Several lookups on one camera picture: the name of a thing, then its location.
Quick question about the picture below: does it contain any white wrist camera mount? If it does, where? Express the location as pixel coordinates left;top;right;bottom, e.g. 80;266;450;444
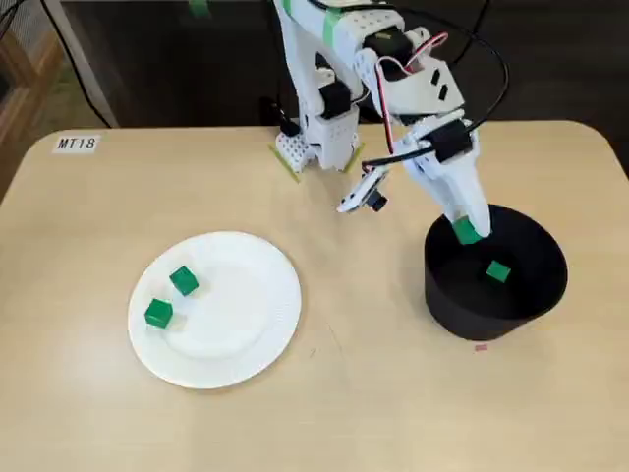
335;165;390;215

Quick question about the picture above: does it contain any dark cabinet panel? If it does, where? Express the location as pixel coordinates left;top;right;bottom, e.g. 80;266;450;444
61;0;629;130

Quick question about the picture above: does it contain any white paper plate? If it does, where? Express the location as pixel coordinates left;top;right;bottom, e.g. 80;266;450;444
127;230;303;390

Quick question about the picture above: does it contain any red white servo wire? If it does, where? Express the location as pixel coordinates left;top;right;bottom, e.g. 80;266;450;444
374;31;451;156

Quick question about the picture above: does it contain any black plug connector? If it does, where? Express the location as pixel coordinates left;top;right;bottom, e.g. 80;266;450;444
258;96;302;138

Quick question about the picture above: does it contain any green block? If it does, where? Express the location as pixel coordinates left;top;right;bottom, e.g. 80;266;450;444
168;265;200;297
143;297;175;329
485;261;512;285
451;215;482;246

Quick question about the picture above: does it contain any white post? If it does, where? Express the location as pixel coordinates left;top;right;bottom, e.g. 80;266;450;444
41;0;120;130

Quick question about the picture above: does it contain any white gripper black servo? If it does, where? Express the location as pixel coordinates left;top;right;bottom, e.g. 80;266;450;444
398;116;493;240

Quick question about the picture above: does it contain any thin black cable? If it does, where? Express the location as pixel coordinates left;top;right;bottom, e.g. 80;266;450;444
449;0;492;65
41;0;108;125

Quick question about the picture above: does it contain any wooden furniture frame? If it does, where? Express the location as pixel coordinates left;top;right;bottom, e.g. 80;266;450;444
0;27;68;163

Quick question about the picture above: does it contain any white MT18 label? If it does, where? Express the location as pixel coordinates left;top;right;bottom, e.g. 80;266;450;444
52;135;101;155

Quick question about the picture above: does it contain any black pot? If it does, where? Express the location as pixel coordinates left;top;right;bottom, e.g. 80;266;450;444
423;203;570;342

